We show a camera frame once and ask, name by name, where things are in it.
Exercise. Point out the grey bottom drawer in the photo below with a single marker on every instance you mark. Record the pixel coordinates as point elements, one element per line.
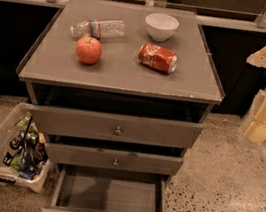
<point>84,189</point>

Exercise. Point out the grey drawer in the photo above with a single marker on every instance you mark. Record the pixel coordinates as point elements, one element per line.
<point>113,159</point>
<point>113,127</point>
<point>84,189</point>

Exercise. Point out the red soda can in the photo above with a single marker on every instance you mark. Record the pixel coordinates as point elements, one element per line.
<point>158,58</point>

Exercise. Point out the white ceramic bowl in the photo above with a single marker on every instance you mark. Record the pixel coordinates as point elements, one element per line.
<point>161,27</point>

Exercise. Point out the grey top drawer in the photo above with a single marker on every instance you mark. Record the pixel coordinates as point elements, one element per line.
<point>113,127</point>

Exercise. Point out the clear plastic water bottle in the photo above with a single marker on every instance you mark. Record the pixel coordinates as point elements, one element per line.
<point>99,29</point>

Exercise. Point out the red apple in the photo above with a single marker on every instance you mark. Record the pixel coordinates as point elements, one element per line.
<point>88,50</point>

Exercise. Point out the grey drawer cabinet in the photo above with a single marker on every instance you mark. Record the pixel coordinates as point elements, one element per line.
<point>119,83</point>

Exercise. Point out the clear plastic storage bin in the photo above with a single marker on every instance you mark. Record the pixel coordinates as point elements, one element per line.
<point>9,128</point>

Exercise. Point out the snack packets in bin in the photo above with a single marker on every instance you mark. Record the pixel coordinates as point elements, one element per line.
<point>29,155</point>

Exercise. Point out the grey middle drawer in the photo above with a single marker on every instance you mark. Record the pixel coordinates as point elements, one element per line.
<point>113,159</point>

